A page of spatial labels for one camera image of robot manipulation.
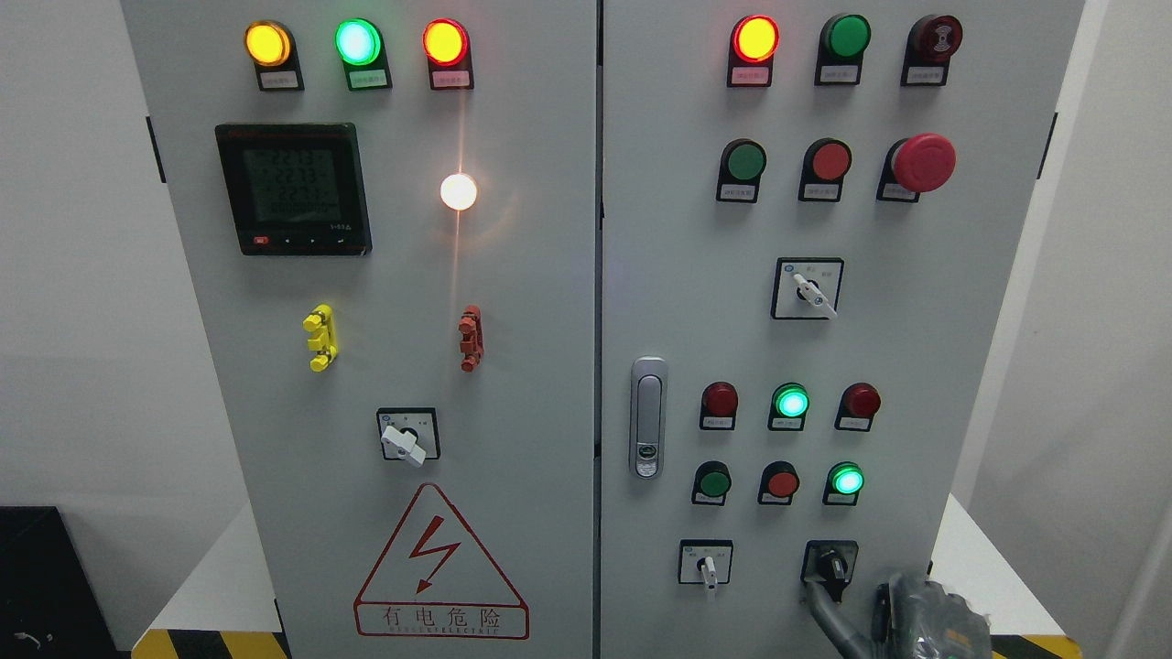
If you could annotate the black knob selector switch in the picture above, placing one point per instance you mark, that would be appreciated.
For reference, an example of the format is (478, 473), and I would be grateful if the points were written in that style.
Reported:
(830, 564)

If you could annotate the grey electrical cabinet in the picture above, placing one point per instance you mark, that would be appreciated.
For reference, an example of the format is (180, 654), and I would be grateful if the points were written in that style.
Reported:
(595, 131)

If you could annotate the red terminal connector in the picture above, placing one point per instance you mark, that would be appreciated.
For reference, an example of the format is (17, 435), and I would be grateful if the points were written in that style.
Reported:
(472, 338)

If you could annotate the dark red indicator light left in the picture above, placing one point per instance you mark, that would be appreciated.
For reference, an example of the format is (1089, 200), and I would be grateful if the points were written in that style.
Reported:
(718, 407)

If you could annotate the dark red indicator light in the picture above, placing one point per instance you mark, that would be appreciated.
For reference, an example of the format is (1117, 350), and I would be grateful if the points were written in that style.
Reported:
(718, 407)
(857, 408)

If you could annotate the white glowing indicator light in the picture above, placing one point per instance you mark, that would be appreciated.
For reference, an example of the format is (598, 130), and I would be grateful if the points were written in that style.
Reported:
(459, 191)

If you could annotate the green push button lower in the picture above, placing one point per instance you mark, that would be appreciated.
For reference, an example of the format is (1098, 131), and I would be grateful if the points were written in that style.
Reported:
(711, 483)

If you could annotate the green push button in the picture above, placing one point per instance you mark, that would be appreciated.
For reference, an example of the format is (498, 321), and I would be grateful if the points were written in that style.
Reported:
(841, 50)
(711, 483)

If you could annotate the green lit indicator light middle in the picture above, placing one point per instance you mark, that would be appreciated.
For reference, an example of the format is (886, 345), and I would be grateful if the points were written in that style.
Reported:
(789, 407)

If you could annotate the green push button second row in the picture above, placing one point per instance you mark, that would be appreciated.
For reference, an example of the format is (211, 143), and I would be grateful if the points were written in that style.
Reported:
(740, 170)

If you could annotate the red push button lower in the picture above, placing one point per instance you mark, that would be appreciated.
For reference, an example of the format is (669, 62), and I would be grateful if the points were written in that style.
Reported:
(779, 484)

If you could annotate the yellow terminal connector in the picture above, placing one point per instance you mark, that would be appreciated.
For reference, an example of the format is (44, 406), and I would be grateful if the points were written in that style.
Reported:
(323, 340)

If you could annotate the dark red indicator light right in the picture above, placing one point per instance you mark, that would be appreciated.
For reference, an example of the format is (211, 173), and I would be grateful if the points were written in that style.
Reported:
(857, 408)

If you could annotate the red push button second row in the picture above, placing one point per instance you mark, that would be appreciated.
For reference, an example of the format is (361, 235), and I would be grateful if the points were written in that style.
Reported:
(824, 167)

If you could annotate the red electric hazard warning sticker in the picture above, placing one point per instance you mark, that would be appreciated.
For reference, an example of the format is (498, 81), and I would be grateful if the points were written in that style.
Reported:
(436, 579)

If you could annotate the green lit button lower right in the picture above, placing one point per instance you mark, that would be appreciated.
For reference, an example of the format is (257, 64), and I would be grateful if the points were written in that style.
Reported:
(843, 485)

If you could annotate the red indicator light top left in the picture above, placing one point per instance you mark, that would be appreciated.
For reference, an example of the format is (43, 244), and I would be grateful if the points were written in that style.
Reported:
(448, 50)

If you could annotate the black digital power meter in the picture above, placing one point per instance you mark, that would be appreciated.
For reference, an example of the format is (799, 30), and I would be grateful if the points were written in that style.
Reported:
(296, 190)

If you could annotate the red indicator light right door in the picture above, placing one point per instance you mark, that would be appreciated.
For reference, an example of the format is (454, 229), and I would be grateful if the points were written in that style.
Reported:
(753, 43)

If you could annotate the green indicator light top left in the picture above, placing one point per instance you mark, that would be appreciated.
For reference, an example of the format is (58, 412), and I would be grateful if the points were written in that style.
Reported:
(362, 52)

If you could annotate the red emergency stop button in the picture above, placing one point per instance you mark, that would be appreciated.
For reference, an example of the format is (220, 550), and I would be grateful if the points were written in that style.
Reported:
(916, 165)

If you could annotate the green push button top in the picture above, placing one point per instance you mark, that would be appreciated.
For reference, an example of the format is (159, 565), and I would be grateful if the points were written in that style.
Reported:
(841, 50)

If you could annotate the yellow indicator light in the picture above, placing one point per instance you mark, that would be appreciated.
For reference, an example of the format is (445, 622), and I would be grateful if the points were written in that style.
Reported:
(274, 54)

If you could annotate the dark red buzzer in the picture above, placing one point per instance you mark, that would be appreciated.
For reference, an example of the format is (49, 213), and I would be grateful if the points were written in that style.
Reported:
(931, 43)

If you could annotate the black box lower left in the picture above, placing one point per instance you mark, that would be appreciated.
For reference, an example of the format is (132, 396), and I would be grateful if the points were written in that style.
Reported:
(47, 606)

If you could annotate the silver door lock handle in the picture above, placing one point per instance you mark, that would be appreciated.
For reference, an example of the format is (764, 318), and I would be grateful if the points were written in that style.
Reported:
(648, 382)

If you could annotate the white selector switch left door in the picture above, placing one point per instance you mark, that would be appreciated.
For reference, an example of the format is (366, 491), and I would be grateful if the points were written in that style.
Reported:
(409, 434)

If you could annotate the white selector switch upper right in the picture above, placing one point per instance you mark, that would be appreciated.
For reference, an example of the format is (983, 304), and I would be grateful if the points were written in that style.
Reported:
(807, 288)

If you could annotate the white selector switch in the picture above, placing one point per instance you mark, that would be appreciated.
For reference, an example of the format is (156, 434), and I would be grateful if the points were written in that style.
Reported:
(807, 288)
(705, 563)

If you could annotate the white selector switch bottom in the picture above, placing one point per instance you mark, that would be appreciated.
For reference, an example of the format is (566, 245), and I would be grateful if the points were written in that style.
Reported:
(705, 563)

